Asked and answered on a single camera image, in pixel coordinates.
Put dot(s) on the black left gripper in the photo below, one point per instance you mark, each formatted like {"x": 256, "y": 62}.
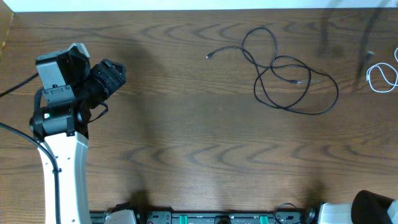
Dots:
{"x": 109, "y": 75}

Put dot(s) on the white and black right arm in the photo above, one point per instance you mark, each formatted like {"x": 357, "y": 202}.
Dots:
{"x": 366, "y": 208}

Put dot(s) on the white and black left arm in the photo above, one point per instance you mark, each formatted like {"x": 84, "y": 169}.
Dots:
{"x": 62, "y": 112}

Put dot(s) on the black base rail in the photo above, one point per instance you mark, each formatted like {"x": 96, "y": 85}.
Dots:
{"x": 280, "y": 216}

